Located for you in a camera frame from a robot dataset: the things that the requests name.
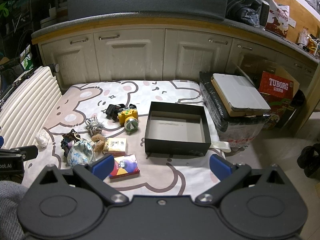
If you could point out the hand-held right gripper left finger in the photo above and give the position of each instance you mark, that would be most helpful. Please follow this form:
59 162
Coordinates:
103 166

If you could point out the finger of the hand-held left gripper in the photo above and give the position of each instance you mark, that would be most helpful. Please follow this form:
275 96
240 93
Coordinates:
27 152
1 142

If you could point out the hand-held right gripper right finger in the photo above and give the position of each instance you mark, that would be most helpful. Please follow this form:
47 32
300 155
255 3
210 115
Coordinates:
220 167

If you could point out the white yarn ball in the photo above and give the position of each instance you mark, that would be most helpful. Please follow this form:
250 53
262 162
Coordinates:
42 139

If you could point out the red and purple card box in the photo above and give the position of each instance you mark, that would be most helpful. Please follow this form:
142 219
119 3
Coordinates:
125 166

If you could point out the brown plush flower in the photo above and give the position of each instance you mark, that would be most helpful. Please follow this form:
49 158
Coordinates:
98 143

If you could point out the yellow card box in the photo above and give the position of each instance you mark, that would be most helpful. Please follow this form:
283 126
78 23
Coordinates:
116 146

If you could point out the dark knitted scrunchie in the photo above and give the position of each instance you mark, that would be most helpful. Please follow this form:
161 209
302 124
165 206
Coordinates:
67 142

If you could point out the black cardboard box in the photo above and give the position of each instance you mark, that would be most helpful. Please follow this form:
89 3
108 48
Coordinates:
175 145

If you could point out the grey trouser leg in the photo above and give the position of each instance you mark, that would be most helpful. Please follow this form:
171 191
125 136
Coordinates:
10 205

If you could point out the black wrapped crate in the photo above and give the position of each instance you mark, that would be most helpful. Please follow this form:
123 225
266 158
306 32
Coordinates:
225 122

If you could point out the white board on wooden tray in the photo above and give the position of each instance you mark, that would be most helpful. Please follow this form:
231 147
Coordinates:
241 113

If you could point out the white tablet case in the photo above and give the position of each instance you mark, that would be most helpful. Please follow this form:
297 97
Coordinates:
240 92

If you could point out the colourful printed carton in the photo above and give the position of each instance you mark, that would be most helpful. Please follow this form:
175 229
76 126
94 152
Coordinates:
277 112

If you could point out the green and white carton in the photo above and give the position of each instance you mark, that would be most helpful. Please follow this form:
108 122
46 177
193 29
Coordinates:
27 58

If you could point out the bear printed blanket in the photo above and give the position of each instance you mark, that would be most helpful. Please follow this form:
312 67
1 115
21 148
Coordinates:
160 97

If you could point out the dark bulky object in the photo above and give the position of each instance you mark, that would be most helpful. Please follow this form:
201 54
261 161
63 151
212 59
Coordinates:
310 160

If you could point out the red beer carton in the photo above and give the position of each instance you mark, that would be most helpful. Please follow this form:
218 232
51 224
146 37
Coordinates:
275 85

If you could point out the open brown cardboard box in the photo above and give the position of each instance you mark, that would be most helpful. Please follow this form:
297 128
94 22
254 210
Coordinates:
281 71

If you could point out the pale wooden board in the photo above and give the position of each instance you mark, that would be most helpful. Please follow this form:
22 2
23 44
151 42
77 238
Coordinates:
315 92

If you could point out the cream cabinet with grey top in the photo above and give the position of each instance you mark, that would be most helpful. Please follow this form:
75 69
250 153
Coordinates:
155 55

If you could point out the pile of snack packets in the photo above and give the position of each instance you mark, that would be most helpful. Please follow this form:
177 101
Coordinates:
308 41

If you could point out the red and white paper bag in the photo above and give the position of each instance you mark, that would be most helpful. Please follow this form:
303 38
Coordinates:
278 22

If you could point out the dark jacket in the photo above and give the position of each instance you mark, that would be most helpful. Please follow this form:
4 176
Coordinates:
242 7

